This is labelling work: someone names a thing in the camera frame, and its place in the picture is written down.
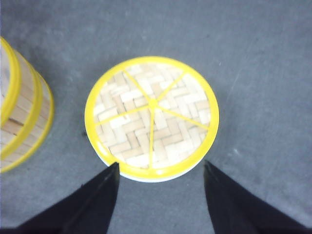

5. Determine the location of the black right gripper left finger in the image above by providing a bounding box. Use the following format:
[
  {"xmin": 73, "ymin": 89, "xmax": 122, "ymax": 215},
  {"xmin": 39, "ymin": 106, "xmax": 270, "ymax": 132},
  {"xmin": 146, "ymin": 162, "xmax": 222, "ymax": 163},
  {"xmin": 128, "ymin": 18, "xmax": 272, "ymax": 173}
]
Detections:
[{"xmin": 0, "ymin": 162, "xmax": 119, "ymax": 234}]

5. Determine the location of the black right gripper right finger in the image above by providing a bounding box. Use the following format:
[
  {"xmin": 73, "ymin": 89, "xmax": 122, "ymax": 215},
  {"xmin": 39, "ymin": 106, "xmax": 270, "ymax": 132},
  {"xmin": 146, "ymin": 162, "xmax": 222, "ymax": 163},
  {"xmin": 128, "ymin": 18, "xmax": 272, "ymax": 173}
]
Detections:
[{"xmin": 204, "ymin": 160, "xmax": 312, "ymax": 234}]

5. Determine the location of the woven bamboo steamer lid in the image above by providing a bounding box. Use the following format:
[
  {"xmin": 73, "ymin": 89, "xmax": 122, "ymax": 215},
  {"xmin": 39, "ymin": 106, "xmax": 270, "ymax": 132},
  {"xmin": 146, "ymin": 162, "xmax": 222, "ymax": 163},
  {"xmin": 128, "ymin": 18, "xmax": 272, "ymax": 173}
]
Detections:
[{"xmin": 84, "ymin": 56, "xmax": 219, "ymax": 169}]

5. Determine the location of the bamboo steamer basket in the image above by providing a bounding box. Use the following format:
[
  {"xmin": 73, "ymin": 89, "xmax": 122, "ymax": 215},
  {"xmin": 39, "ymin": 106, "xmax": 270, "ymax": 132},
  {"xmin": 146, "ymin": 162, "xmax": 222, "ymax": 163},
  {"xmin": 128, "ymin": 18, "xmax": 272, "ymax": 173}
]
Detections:
[{"xmin": 0, "ymin": 71, "xmax": 54, "ymax": 173}]

